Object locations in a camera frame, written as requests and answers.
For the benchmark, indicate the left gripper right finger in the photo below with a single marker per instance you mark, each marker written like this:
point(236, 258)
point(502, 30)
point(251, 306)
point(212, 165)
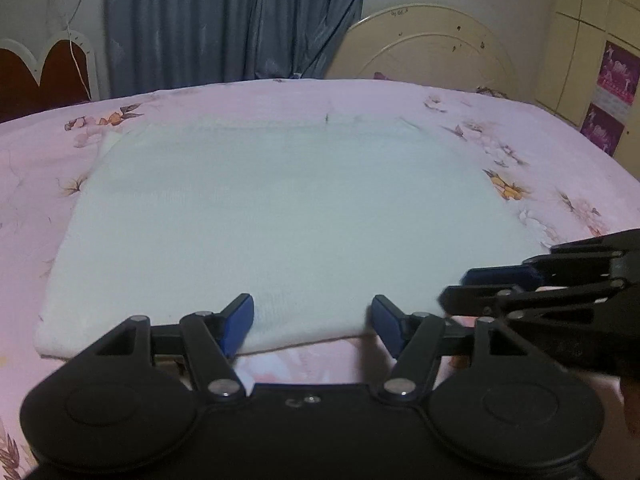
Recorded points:
point(413, 340)

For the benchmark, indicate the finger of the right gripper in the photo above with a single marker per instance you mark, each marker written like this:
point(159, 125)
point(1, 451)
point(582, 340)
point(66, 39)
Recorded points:
point(505, 275)
point(480, 299)

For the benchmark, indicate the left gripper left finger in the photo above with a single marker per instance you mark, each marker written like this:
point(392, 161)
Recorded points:
point(210, 343)

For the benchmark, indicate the pale green knit sweater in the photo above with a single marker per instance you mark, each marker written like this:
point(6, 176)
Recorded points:
point(312, 219)

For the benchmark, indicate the person's right hand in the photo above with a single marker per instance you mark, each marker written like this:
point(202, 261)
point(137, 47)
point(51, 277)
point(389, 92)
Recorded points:
point(630, 391)

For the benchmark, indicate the pink floral bed sheet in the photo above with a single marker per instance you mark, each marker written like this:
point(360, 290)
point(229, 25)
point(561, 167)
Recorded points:
point(533, 170)

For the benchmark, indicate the pink poster on wardrobe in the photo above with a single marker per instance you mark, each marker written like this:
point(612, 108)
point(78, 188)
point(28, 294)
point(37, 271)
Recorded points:
point(613, 97)

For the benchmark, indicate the cream round headboard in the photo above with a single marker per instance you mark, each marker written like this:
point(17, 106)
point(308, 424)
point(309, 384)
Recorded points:
point(433, 46)

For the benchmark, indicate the cream wardrobe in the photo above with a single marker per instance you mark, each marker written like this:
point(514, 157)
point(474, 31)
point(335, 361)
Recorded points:
point(578, 31)

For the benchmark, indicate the red heart-shaped headboard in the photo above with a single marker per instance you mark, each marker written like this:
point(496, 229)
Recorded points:
point(63, 75)

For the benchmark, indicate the blue grey curtain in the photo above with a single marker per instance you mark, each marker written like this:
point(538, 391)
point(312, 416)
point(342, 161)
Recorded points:
point(169, 44)

